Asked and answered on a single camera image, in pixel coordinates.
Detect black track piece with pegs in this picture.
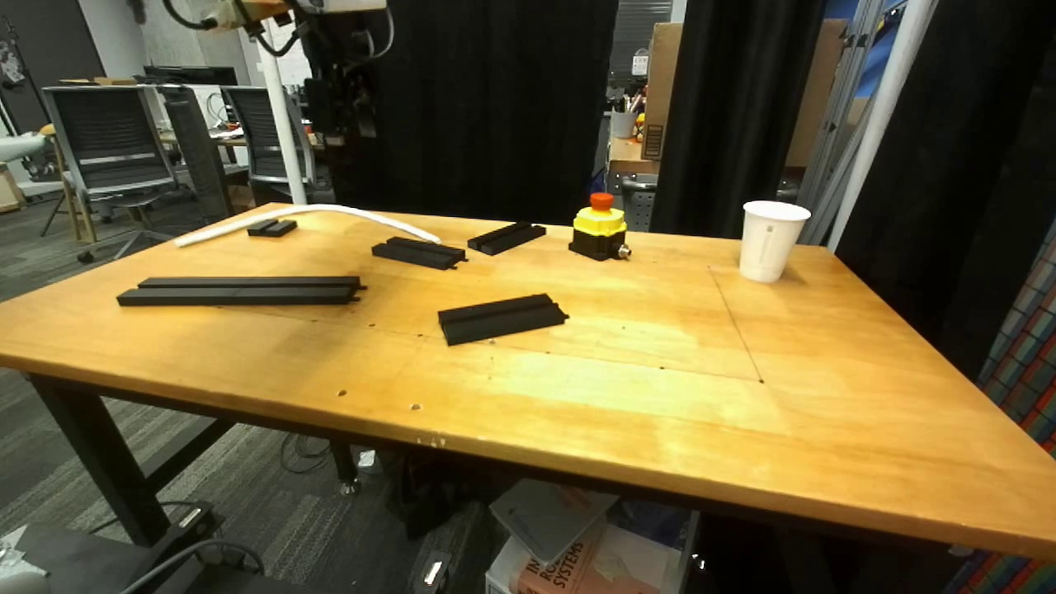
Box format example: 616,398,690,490
239,278,363,305

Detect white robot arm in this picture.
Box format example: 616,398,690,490
161,0,387,50

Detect black track piece angled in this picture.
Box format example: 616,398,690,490
439,295,569,345

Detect yellow emergency stop button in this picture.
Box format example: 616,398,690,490
572,191,630,262

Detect black curtain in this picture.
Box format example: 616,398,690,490
332,0,616,220

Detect boxes under table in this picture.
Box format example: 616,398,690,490
486,479,701,594

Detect white paper cup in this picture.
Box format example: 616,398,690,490
739,201,811,283

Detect small black block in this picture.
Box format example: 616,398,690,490
247,217,297,236

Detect black table leg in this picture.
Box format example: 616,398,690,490
35,377,168,544

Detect black office chair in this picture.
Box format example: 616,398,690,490
42,86,180,236

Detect white pole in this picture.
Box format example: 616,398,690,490
829,0,940,248

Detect white rope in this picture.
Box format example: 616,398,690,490
173,201,442,252

